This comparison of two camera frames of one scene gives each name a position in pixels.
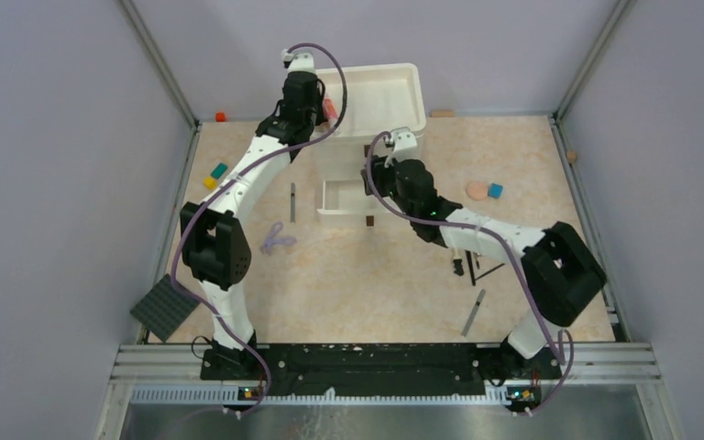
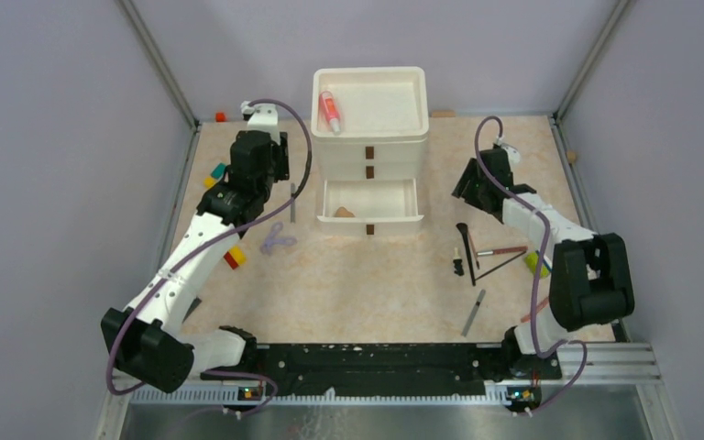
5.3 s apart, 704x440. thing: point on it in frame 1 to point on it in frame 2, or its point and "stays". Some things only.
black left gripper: (321, 113) to (280, 153)
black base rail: (377, 371) stays
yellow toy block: (210, 183) stays
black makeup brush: (471, 266) stays
